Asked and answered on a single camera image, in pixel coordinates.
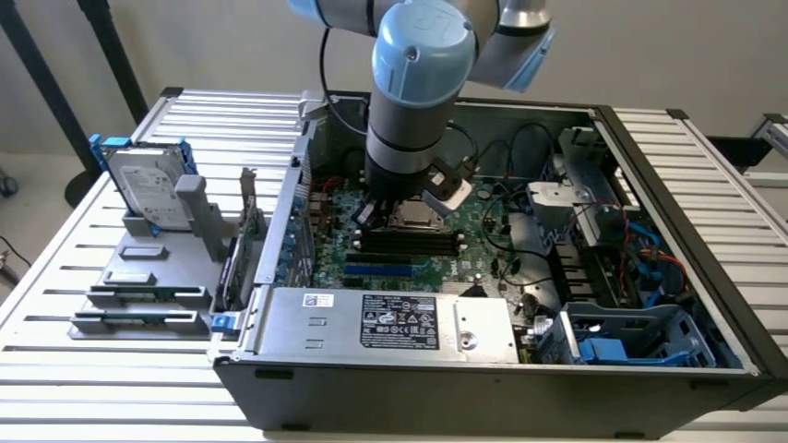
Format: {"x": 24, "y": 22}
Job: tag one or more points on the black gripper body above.
{"x": 394, "y": 187}

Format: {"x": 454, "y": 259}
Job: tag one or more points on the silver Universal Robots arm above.
{"x": 419, "y": 83}

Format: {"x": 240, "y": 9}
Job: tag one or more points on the CPU socket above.
{"x": 411, "y": 217}

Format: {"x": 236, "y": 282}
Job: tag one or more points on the black RAM slots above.
{"x": 410, "y": 240}

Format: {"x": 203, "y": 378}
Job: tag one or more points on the green motherboard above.
{"x": 424, "y": 249}

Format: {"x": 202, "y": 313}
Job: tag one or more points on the black expansion slot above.
{"x": 376, "y": 258}

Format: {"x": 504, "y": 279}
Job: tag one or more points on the blue expansion slot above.
{"x": 379, "y": 271}

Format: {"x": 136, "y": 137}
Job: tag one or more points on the graphics card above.
{"x": 242, "y": 244}

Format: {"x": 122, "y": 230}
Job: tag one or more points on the metal disk bay cage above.
{"x": 572, "y": 203}

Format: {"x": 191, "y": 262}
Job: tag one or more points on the silver power supply unit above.
{"x": 382, "y": 323}

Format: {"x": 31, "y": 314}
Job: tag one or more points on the blue case latch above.
{"x": 223, "y": 322}

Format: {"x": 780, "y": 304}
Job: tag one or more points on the grey parts rack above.
{"x": 160, "y": 272}

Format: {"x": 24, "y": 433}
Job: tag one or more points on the green RAM stick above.
{"x": 148, "y": 294}

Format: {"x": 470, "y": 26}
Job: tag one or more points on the black open PC case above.
{"x": 487, "y": 397}

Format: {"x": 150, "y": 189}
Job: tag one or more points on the black stand pole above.
{"x": 43, "y": 92}

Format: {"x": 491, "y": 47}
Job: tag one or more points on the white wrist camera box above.
{"x": 451, "y": 190}

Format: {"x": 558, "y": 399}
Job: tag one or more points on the hard disk with blue bracket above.
{"x": 148, "y": 182}

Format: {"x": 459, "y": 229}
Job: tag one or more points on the blue plastic disk bracket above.
{"x": 622, "y": 341}

